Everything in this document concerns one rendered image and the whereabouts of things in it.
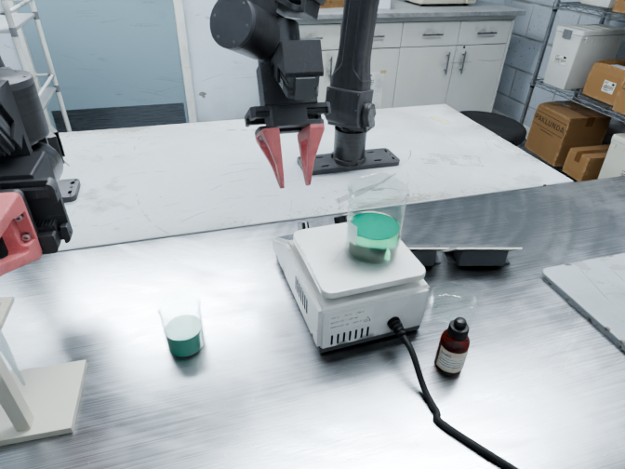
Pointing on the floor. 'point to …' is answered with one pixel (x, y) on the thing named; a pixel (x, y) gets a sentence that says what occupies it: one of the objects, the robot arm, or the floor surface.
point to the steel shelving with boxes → (589, 152)
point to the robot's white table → (392, 120)
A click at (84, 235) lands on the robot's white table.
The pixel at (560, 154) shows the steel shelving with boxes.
